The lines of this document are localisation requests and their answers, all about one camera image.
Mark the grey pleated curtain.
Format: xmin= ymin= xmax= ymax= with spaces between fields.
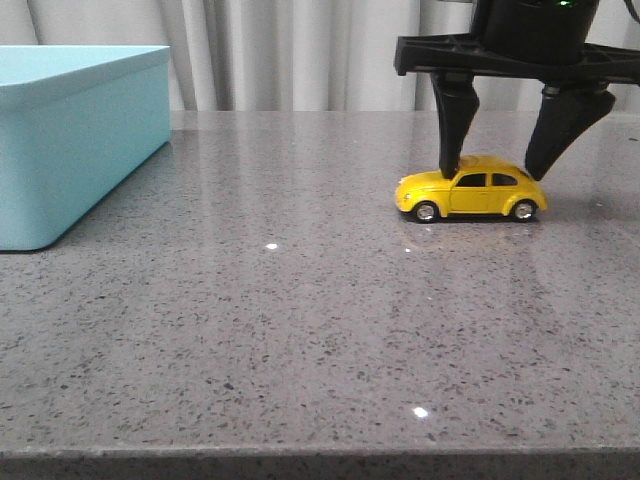
xmin=0 ymin=0 xmax=640 ymax=113

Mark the light blue storage box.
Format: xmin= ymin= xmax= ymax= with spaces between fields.
xmin=1 ymin=45 xmax=171 ymax=251

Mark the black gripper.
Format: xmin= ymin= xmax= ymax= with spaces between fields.
xmin=394 ymin=0 xmax=639 ymax=181

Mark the yellow toy beetle car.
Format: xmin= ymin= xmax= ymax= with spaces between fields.
xmin=395 ymin=155 xmax=548 ymax=223

